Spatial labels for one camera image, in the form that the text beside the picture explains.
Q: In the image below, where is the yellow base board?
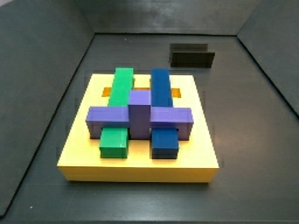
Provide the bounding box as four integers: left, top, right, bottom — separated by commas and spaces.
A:
57, 73, 219, 183

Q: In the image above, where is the purple bridge-shaped block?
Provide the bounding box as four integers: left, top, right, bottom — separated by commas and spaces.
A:
85, 90, 194, 141

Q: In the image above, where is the dark blue long bar block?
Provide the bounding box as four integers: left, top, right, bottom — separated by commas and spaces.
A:
151, 68, 179, 159

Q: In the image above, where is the green long bar block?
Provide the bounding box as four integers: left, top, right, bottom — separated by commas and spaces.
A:
99, 67, 133, 158

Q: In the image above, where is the black rectangular block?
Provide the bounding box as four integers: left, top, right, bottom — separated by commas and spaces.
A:
170, 44, 215, 68

